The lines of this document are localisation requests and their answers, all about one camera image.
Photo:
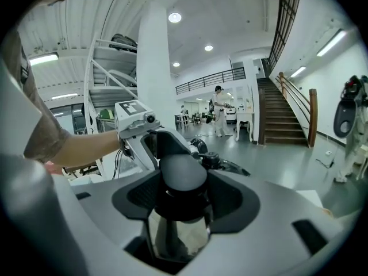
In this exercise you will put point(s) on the long ceiling tube light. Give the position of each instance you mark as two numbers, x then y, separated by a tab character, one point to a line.
330	42
43	59
64	96
298	71

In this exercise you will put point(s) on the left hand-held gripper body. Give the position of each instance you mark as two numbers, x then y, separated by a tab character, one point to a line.
126	119

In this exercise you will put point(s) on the white metal shelf rack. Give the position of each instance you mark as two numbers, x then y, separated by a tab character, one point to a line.
112	92

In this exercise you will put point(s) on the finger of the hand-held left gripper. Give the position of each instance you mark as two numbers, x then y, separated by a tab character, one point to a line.
142	157
172	142

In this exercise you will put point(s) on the black balcony railing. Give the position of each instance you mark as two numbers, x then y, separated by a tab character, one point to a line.
287	16
210	77

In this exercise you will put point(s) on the person's left forearm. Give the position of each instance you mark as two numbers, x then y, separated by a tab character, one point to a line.
86	148

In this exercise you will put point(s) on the green round container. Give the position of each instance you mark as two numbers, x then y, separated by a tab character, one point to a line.
106	115

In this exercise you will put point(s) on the wooden stair handrail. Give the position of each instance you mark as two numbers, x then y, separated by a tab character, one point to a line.
312	116

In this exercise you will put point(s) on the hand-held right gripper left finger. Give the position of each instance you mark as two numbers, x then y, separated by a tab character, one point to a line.
100	231

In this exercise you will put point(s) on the dark shell backpack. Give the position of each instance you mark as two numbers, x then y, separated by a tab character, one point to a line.
343	119

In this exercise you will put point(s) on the black chrome pressure cooker lid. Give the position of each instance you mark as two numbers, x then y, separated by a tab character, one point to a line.
182	177

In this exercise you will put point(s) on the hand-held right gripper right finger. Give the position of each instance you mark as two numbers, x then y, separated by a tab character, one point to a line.
258	240

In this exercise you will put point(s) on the person's brown shirt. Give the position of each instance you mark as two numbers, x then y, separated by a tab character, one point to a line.
49	137

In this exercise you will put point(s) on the round ceiling light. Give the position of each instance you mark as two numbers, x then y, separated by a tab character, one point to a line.
174	17
176	64
208	48

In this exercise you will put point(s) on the white console table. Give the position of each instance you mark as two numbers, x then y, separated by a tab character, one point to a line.
244	113

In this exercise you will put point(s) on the dark wooden staircase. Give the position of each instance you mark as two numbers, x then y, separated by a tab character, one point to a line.
281	119

